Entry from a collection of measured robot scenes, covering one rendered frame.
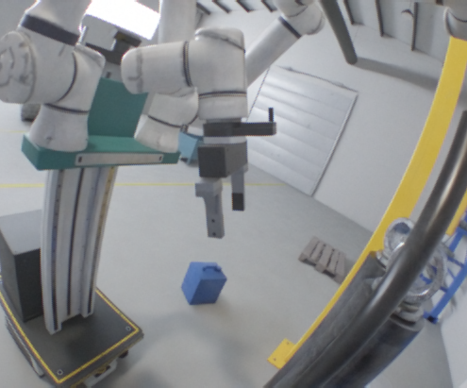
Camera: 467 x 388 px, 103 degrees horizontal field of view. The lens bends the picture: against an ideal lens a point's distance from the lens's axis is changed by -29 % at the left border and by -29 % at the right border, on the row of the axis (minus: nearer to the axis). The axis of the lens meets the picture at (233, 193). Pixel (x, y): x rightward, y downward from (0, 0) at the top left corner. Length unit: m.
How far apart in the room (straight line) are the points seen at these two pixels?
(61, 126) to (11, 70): 0.24
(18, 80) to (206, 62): 0.37
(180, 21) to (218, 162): 0.35
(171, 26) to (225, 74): 0.24
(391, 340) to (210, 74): 0.65
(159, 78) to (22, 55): 0.29
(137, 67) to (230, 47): 0.16
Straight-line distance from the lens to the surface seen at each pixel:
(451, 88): 2.04
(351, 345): 0.21
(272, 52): 1.02
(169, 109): 1.03
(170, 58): 0.45
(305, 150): 10.44
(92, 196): 1.25
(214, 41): 0.44
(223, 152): 0.40
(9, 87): 0.60
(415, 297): 0.65
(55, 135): 0.74
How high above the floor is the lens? 1.71
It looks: 16 degrees down
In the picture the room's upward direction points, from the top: 23 degrees clockwise
